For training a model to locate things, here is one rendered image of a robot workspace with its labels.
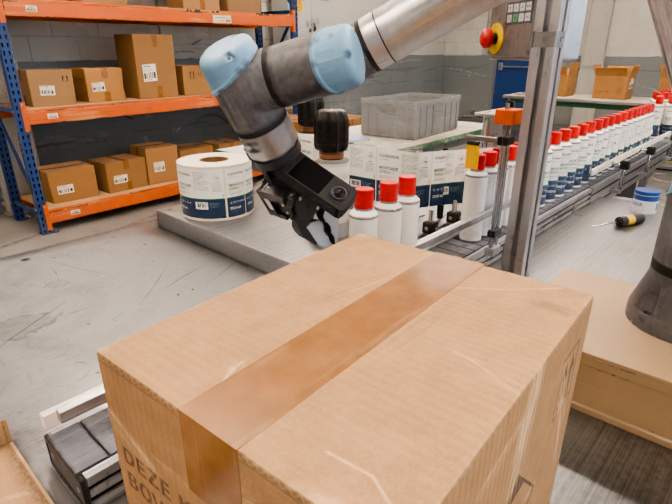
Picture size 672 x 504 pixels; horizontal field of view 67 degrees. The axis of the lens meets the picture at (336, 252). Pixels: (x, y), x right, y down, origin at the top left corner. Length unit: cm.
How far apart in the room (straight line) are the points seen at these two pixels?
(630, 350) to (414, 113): 241
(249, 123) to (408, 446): 49
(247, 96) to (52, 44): 459
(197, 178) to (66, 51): 396
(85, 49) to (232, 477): 511
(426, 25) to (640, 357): 52
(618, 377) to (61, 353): 86
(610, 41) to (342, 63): 826
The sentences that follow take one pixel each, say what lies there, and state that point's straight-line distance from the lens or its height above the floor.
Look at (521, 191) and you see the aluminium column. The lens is 108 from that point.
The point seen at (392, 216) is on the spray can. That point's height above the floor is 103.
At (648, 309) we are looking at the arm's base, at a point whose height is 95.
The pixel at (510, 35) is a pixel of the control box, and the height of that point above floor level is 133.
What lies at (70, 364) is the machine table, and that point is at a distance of 94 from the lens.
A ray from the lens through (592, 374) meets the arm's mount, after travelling 79.
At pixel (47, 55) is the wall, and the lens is 519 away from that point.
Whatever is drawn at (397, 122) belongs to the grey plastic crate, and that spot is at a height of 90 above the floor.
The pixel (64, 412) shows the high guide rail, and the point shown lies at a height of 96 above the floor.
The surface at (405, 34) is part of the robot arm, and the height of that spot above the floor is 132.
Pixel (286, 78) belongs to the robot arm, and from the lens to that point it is 63.
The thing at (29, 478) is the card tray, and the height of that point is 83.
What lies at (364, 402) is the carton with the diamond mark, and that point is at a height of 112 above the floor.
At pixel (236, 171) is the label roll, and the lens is 136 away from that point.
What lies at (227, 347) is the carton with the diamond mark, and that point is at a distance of 35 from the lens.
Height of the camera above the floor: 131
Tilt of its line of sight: 22 degrees down
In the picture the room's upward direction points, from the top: straight up
